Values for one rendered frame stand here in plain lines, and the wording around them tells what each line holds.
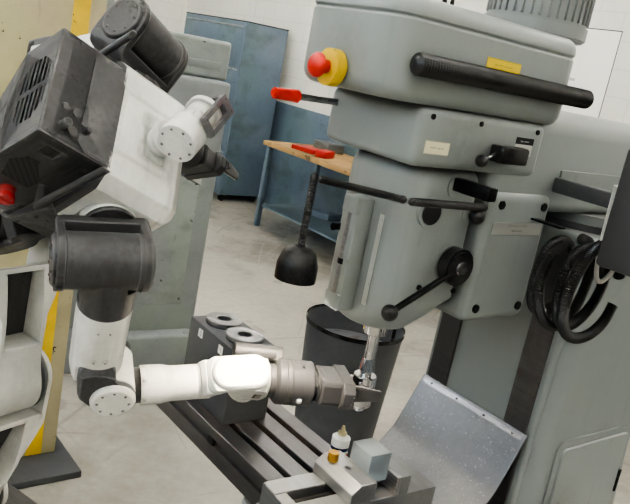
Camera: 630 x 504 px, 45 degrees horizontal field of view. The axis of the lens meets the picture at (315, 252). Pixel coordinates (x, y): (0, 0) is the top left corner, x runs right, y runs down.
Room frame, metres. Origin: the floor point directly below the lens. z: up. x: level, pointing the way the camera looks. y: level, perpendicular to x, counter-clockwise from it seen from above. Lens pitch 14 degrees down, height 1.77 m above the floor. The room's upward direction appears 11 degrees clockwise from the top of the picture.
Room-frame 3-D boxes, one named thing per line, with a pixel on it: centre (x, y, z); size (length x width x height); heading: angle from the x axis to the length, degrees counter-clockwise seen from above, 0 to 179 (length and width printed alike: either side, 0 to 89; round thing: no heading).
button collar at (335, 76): (1.27, 0.03, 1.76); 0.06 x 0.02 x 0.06; 40
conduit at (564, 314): (1.43, -0.48, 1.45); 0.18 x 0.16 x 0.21; 130
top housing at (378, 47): (1.42, -0.16, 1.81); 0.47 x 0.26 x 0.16; 130
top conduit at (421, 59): (1.32, -0.27, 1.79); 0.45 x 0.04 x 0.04; 130
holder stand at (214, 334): (1.73, 0.16, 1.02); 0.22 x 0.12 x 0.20; 38
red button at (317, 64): (1.25, 0.05, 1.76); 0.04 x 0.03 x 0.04; 40
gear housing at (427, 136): (1.44, -0.18, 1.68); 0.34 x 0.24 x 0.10; 130
